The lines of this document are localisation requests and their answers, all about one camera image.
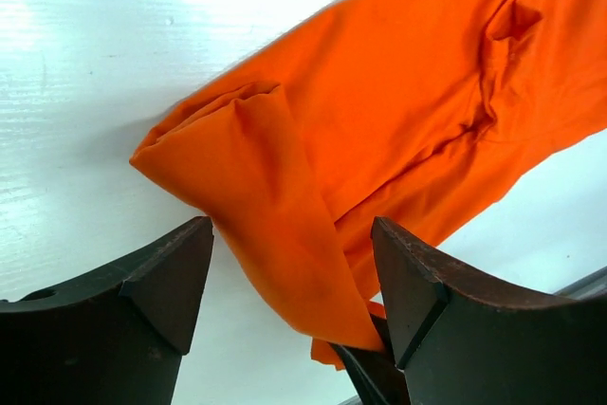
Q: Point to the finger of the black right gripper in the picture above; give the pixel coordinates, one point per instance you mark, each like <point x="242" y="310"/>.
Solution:
<point x="374" y="375"/>

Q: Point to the aluminium mounting rail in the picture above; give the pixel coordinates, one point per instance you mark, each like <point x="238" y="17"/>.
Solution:
<point x="591" y="286"/>

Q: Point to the orange t shirt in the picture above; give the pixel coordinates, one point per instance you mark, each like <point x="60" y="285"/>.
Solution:
<point x="423" y="111"/>

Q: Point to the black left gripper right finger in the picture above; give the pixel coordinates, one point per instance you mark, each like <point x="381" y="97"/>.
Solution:
<point x="462" y="336"/>

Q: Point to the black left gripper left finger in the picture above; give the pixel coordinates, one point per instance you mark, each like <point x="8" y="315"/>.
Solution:
<point x="113" y="335"/>

